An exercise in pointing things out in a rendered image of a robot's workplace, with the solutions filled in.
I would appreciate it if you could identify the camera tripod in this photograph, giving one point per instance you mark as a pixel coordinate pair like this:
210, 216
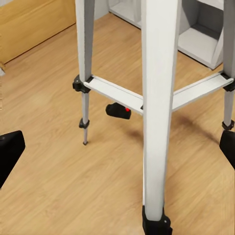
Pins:
160, 20

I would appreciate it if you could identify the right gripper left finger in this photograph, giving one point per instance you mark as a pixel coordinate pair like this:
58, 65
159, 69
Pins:
11, 147

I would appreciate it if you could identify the digital camera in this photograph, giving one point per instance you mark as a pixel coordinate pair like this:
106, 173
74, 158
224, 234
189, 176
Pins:
117, 110

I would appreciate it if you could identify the bookcase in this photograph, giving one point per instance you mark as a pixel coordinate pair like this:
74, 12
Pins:
197, 41

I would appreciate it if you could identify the door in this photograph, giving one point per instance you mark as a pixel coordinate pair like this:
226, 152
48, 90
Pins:
24, 24

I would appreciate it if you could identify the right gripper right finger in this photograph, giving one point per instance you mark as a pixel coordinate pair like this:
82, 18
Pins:
227, 146

